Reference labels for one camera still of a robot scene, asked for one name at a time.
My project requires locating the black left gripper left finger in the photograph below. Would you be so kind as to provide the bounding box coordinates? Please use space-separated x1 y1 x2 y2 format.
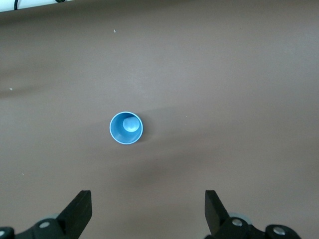
14 190 93 239

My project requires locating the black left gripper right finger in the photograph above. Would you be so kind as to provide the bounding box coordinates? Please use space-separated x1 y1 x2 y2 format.
204 190 269 239

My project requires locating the blue plastic cup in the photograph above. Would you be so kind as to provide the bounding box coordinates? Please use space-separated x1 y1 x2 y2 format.
109 111 145 145

